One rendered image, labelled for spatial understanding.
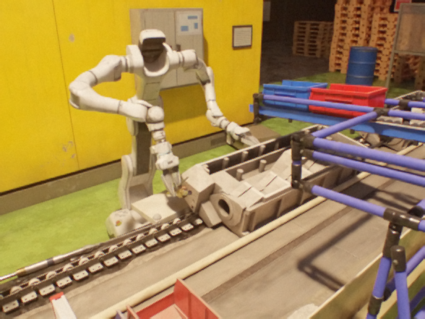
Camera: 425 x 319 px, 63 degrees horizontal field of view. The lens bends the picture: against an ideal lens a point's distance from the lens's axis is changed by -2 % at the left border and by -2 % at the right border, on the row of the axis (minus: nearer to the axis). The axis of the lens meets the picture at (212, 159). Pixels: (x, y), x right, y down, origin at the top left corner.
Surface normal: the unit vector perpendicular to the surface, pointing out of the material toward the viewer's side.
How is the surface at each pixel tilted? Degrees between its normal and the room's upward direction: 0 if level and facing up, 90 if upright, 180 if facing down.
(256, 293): 0
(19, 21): 90
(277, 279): 0
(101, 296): 0
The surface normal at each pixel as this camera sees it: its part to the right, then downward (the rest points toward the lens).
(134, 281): 0.00, -0.91
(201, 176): 0.02, -0.59
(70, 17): 0.64, 0.31
